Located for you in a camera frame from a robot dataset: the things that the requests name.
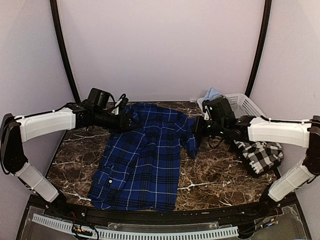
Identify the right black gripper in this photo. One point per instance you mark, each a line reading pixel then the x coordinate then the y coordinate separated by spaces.
pixel 198 130

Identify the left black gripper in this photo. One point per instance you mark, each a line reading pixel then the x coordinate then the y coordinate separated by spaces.
pixel 123 125

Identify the blue plaid long sleeve shirt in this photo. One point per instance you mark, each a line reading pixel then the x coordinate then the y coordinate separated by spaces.
pixel 140 169

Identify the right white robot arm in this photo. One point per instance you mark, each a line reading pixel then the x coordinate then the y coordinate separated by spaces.
pixel 248 128

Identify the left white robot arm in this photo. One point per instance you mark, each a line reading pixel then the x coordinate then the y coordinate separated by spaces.
pixel 17 130

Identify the light blue shirt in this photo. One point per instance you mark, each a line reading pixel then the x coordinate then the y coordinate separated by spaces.
pixel 211 94

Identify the grey button shirt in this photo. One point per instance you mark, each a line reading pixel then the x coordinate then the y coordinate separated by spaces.
pixel 237 109

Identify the white plastic laundry basket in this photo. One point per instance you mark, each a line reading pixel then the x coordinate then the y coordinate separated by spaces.
pixel 248 105

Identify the black white checkered folded shirt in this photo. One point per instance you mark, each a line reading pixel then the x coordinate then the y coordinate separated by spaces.
pixel 259 157

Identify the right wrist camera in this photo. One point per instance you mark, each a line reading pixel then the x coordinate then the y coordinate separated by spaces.
pixel 218 110

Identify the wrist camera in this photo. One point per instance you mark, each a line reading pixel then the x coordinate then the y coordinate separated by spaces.
pixel 98 99
pixel 218 110

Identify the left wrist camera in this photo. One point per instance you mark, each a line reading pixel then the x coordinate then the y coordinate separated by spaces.
pixel 98 99

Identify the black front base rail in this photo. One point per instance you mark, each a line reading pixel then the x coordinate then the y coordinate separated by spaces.
pixel 243 215

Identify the white slotted cable duct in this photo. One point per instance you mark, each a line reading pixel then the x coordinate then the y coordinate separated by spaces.
pixel 121 231

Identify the left black corner post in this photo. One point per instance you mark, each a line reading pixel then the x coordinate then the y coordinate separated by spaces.
pixel 63 50

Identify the black corner post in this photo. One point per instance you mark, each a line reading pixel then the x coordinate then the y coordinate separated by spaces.
pixel 260 47
pixel 63 50

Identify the right black corner post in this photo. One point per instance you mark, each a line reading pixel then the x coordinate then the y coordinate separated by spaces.
pixel 260 47

